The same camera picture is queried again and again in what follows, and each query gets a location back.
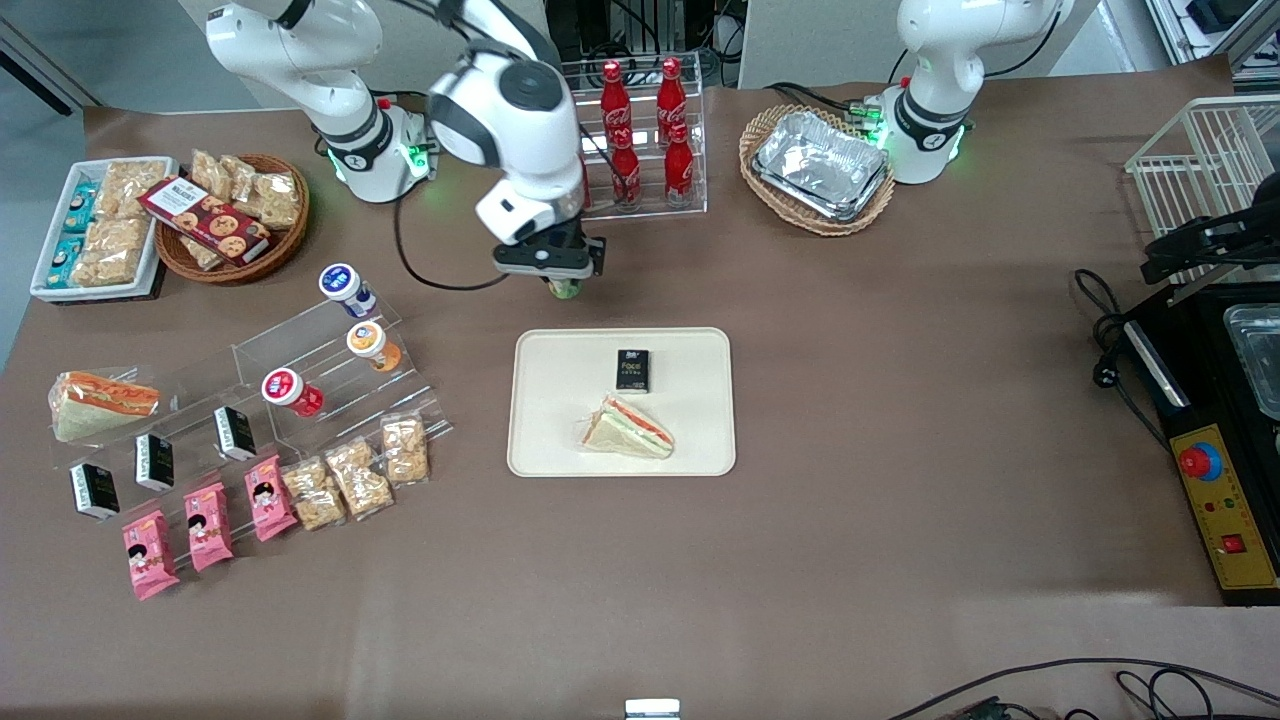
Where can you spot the clear plastic food container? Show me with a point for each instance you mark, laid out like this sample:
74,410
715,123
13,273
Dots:
1258,355

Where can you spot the wicker basket with foil trays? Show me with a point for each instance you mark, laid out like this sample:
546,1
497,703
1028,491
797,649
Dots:
765,195

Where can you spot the clear bag of crackers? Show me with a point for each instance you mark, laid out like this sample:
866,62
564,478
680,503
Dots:
405,450
243,180
360,478
313,494
130,188
110,252
212,172
280,198

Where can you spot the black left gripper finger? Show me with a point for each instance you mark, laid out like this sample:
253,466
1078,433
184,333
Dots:
1185,270

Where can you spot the red rocker switch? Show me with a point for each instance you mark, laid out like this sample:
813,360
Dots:
1233,544

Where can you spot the cream plastic tray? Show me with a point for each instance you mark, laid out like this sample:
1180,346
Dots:
560,400

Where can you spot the green gum bottle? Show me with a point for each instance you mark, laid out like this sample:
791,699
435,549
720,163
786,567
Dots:
565,291

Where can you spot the clear acrylic bottle rack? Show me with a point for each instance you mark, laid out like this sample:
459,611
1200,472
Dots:
650,212

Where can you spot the grey metal strip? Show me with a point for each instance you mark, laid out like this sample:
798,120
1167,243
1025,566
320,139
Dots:
1190,293

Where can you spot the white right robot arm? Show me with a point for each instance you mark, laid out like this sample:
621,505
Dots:
510,120

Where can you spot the wrapped triangle sandwich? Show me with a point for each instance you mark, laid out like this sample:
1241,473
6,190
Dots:
100,405
630,432

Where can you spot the small white device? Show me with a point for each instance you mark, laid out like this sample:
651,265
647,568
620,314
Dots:
652,709

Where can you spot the orange gum bottle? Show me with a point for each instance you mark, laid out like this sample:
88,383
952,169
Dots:
370,342

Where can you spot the black sealing machine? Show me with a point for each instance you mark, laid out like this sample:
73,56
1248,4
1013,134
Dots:
1210,420

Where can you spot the pink snack packet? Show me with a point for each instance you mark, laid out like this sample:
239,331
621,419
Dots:
208,528
150,556
270,498

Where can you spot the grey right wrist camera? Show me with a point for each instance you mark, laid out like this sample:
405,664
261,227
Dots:
540,262

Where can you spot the blue snack pack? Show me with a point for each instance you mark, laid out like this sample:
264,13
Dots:
80,205
65,262

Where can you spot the stack of foil trays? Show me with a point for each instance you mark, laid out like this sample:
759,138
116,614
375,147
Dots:
820,165

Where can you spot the red cookie box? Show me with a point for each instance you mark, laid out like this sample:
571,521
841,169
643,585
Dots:
205,220

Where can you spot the red emergency stop button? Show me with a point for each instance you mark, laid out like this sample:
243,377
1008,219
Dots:
1200,461

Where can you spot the red cola bottle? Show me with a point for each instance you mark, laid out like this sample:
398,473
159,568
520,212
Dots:
679,168
625,175
671,92
614,98

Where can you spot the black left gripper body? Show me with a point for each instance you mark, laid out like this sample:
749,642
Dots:
1190,244

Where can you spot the blue gum bottle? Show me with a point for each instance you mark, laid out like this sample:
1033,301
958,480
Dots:
342,283

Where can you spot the red gum bottle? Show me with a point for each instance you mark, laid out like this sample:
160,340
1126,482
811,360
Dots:
288,390

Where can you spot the round wicker snack basket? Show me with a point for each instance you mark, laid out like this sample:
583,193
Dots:
285,245

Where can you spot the small black box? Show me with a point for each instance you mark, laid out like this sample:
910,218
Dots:
236,434
155,462
633,372
95,492

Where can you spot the white rectangular bin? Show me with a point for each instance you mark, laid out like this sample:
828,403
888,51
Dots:
45,285

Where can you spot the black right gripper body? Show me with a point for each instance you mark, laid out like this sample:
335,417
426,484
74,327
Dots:
567,237

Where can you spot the clear acrylic stepped rack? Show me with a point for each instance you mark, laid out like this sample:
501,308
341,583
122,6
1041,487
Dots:
400,390
190,400

